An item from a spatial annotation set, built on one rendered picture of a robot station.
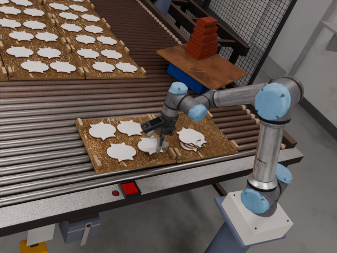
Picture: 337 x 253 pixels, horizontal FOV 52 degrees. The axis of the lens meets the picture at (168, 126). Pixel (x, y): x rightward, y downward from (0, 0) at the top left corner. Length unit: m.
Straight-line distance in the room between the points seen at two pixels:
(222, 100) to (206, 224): 1.48
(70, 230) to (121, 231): 1.07
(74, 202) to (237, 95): 0.78
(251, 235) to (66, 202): 0.78
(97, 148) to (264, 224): 0.82
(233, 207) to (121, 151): 0.58
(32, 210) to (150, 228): 1.34
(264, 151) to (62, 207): 0.79
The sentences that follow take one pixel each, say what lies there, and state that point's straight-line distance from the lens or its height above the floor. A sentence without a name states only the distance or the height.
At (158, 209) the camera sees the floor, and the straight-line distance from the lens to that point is 2.71.
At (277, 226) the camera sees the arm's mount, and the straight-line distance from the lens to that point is 1.64.
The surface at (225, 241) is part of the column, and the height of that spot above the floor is 0.71.
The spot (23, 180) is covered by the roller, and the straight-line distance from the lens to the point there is 1.48.
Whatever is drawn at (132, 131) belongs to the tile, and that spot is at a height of 0.95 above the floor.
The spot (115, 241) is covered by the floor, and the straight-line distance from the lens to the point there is 2.46.
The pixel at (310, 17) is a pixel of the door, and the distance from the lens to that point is 5.32.
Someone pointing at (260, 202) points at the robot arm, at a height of 1.15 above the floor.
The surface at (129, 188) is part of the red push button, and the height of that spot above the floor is 0.93.
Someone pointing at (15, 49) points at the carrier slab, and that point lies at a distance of 2.22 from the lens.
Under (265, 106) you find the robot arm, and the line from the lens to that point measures 1.21.
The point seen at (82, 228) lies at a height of 0.80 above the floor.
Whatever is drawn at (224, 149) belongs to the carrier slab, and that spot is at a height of 0.94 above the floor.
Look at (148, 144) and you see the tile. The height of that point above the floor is 0.97.
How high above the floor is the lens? 2.03
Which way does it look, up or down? 35 degrees down
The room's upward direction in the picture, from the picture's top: 22 degrees clockwise
